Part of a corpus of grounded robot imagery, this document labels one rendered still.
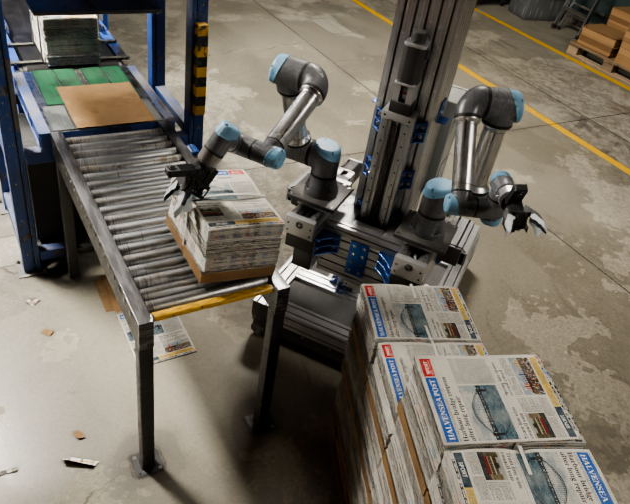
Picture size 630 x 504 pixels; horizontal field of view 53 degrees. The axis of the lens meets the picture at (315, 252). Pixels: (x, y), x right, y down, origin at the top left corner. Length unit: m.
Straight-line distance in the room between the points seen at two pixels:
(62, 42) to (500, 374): 2.91
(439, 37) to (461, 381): 1.35
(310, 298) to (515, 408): 1.63
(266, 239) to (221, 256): 0.17
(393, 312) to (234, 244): 0.60
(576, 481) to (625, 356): 2.26
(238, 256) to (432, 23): 1.13
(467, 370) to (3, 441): 1.89
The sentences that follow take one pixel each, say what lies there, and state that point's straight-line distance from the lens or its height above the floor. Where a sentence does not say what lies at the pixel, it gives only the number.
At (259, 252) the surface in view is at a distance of 2.23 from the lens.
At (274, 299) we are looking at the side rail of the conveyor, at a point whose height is 0.74.
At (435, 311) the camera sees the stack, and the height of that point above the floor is 0.83.
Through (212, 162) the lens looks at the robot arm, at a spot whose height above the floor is 1.21.
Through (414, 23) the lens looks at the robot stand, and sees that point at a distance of 2.58.
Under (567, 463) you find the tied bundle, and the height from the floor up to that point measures 1.06.
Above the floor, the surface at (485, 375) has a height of 1.07.
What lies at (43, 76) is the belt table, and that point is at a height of 0.80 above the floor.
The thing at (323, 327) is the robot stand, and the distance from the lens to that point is 3.02.
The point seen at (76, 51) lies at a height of 0.87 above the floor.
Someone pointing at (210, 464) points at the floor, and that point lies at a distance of 2.75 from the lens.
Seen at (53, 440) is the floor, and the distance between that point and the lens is 2.87.
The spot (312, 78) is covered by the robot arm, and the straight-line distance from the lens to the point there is 2.38.
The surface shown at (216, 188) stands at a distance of 2.33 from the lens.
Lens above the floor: 2.28
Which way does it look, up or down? 37 degrees down
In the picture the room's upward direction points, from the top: 10 degrees clockwise
